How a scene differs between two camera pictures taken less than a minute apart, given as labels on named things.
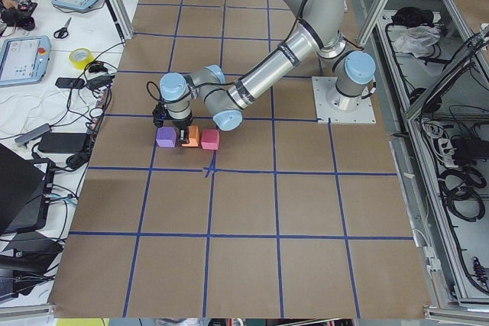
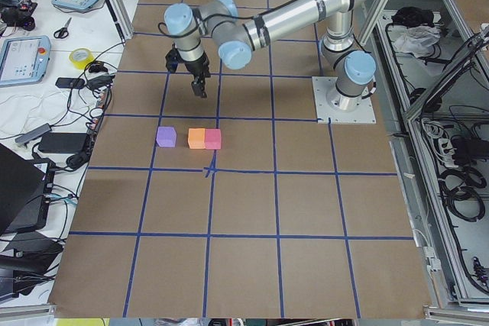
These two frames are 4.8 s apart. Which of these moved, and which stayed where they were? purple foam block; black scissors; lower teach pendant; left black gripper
Moved: left black gripper
Stayed: purple foam block; lower teach pendant; black scissors
